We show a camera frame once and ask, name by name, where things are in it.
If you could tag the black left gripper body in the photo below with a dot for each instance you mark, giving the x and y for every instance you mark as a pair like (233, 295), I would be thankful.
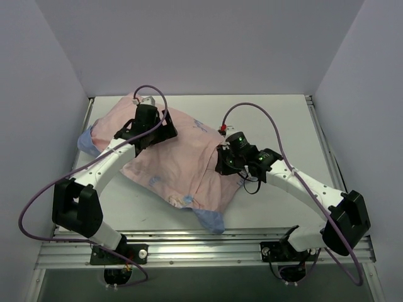
(167, 126)

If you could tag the aluminium table edge rail left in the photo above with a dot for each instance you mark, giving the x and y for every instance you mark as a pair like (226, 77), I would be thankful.
(83, 129)

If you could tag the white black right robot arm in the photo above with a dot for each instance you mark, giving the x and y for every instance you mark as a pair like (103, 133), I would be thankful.
(345, 215)

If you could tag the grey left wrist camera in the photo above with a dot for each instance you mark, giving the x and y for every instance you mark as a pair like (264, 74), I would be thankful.
(150, 101)

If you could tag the aluminium table edge rail right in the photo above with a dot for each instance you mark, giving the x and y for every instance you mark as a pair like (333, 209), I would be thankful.
(330, 159)

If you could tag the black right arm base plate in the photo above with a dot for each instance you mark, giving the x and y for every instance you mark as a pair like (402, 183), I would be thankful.
(275, 251)

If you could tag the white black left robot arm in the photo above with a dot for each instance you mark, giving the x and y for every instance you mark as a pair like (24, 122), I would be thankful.
(76, 205)

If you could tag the blue printed pillowcase pink inside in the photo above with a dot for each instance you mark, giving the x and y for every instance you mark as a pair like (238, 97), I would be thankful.
(181, 171)

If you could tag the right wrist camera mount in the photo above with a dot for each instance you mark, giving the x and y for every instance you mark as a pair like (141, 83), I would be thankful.
(226, 129)

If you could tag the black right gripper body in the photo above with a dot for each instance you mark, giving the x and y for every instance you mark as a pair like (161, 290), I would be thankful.
(221, 162)

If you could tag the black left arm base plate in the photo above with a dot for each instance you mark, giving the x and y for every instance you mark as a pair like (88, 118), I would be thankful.
(136, 252)

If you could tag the aluminium front rail frame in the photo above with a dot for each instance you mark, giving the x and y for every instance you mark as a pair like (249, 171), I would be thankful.
(173, 248)

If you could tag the aluminium table edge rail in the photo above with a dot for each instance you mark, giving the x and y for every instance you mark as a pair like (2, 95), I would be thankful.
(83, 129)
(330, 159)

